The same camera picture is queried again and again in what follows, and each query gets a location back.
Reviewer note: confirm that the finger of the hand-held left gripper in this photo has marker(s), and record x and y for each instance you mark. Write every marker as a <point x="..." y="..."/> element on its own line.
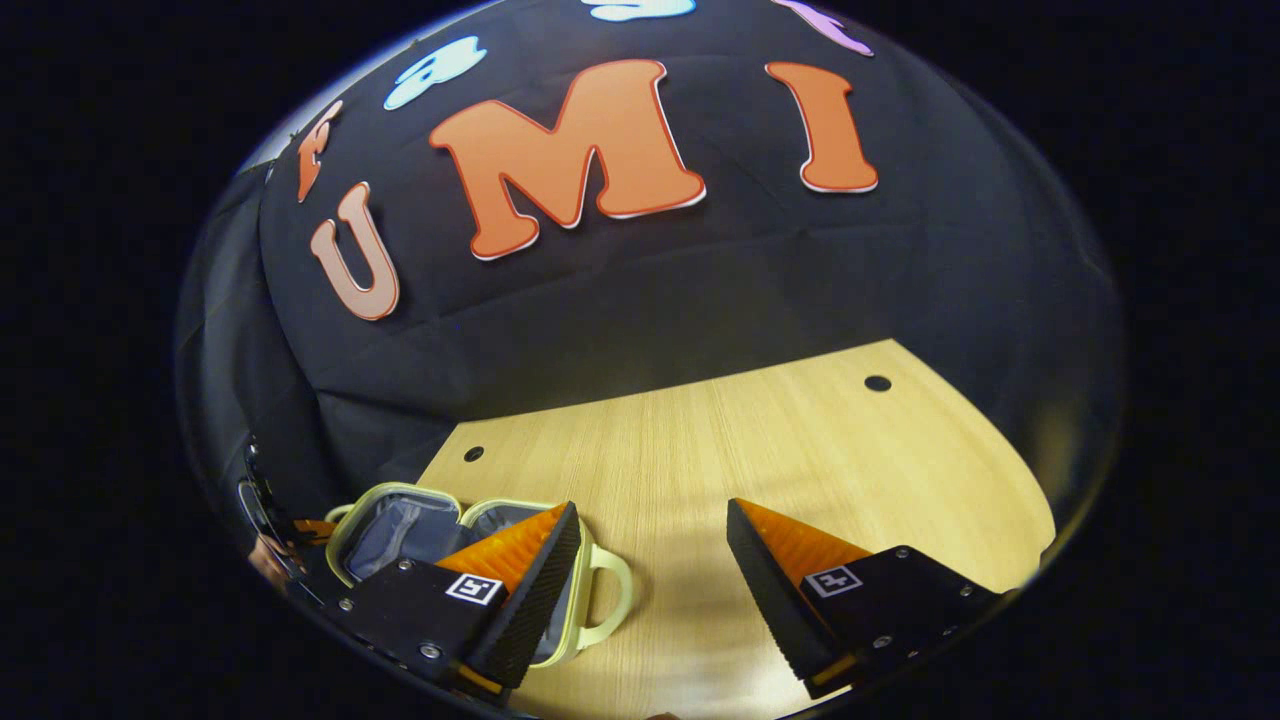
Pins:
<point x="315" y="532"/>

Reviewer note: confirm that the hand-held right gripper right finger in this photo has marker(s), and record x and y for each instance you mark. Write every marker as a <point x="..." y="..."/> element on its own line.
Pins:
<point x="770" y="590"/>

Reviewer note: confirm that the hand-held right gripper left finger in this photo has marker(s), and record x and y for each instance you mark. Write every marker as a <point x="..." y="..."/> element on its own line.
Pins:
<point x="530" y="600"/>

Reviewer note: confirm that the pale yellow suitcase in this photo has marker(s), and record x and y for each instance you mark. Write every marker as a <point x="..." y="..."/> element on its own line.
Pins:
<point x="400" y="530"/>

